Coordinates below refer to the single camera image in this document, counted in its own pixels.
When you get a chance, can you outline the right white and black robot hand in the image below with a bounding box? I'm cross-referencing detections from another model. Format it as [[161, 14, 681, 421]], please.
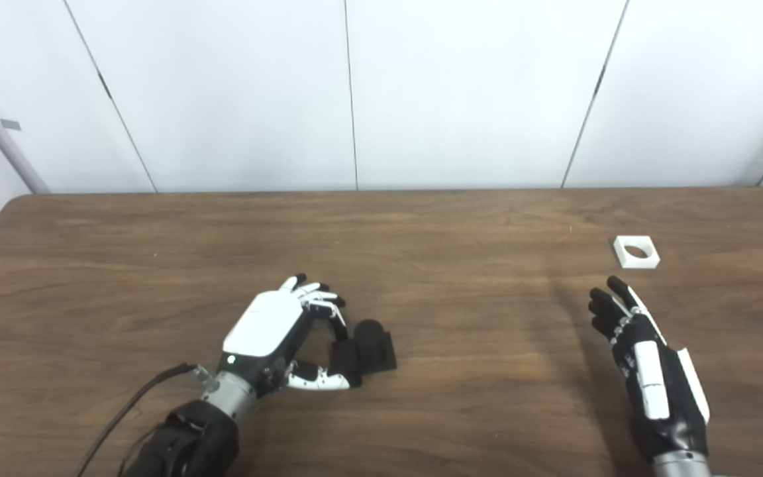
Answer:
[[587, 276, 712, 462]]

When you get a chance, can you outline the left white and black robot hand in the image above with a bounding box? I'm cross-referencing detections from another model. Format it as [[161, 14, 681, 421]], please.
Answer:
[[220, 273, 363, 399]]

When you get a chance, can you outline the white square piece with hole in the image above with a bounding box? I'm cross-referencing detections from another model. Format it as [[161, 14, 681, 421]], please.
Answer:
[[613, 235, 661, 270]]

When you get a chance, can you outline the black peg with square base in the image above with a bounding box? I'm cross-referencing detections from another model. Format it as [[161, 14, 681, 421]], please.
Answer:
[[329, 319, 398, 389]]

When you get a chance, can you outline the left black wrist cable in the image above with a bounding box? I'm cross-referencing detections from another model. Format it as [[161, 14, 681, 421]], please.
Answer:
[[73, 362, 218, 477]]

